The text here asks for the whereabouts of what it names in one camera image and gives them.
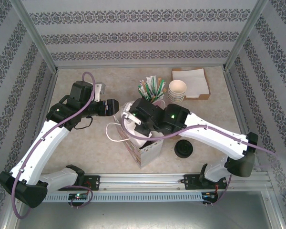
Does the white patterned paper bag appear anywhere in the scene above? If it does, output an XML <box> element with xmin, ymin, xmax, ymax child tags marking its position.
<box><xmin>106</xmin><ymin>101</ymin><xmax>165</xmax><ymax>169</ymax></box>

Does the black plastic cup lid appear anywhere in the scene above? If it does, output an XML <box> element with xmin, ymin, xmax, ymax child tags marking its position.
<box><xmin>174</xmin><ymin>139</ymin><xmax>194</xmax><ymax>159</ymax></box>

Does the brown cardboard napkin tray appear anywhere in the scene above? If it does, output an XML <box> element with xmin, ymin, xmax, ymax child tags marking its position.
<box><xmin>171</xmin><ymin>67</ymin><xmax>211</xmax><ymax>101</ymax></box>

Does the white paper napkin stack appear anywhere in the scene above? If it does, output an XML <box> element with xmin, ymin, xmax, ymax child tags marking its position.
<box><xmin>173</xmin><ymin>68</ymin><xmax>210</xmax><ymax>98</ymax></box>

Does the black mounting plate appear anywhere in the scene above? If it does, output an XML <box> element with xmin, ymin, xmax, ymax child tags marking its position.
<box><xmin>183</xmin><ymin>174</ymin><xmax>227</xmax><ymax>191</ymax></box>
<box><xmin>57</xmin><ymin>175</ymin><xmax>101</xmax><ymax>191</ymax></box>

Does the circuit board green light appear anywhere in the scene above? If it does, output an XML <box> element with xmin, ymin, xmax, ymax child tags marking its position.
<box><xmin>68</xmin><ymin>193</ymin><xmax>89</xmax><ymax>200</ymax></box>

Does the thin black cable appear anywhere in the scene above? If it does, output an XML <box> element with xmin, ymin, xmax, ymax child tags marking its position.
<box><xmin>73</xmin><ymin>116</ymin><xmax>94</xmax><ymax>130</ymax></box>

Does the aluminium back rail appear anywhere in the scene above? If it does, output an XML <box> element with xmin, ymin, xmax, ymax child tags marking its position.
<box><xmin>54</xmin><ymin>63</ymin><xmax>226</xmax><ymax>70</ymax></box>

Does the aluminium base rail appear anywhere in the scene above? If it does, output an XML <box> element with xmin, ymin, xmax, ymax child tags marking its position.
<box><xmin>41</xmin><ymin>173</ymin><xmax>270</xmax><ymax>191</ymax></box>

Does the grey slotted cable duct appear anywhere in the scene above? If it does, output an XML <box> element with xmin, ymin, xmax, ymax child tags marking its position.
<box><xmin>42</xmin><ymin>192</ymin><xmax>219</xmax><ymax>203</ymax></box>

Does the aluminium frame post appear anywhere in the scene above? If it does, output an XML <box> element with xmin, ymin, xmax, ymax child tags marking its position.
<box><xmin>10</xmin><ymin>0</ymin><xmax>60</xmax><ymax>72</ymax></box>
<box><xmin>223</xmin><ymin>0</ymin><xmax>269</xmax><ymax>72</ymax></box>

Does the short purple cable loop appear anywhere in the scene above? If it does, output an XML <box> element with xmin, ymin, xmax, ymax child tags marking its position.
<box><xmin>70</xmin><ymin>187</ymin><xmax>94</xmax><ymax>209</ymax></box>

